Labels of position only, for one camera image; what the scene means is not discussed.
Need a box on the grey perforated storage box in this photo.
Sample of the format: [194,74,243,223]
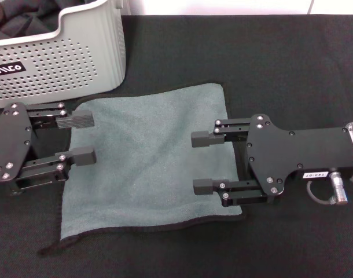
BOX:
[0,0,128,111]

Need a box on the right gripper cable with plug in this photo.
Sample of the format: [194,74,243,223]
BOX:
[308,170,350,206]

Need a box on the black tablecloth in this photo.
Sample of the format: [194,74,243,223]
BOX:
[0,13,353,278]

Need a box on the dark clothes pile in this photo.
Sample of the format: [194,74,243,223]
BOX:
[0,0,90,40]

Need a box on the grey-green towel with yellow back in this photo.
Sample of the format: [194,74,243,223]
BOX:
[39,82,247,257]

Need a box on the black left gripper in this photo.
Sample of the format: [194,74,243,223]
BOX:
[0,101,97,195]

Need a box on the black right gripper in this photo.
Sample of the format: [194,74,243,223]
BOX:
[245,114,353,203]

